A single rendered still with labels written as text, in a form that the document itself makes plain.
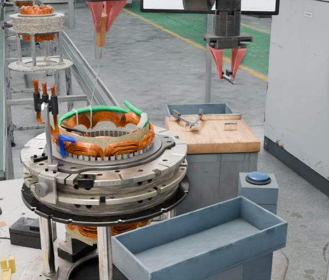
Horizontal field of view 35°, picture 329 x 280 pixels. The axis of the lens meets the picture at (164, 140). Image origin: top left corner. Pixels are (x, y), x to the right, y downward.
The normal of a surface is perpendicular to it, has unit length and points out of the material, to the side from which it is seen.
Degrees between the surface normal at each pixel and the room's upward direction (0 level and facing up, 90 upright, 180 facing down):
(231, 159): 90
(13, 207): 0
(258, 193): 90
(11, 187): 0
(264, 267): 90
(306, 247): 0
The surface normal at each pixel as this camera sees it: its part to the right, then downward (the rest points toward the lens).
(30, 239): -0.29, 0.33
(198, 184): 0.10, 0.34
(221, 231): 0.00, -0.94
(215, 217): 0.54, 0.29
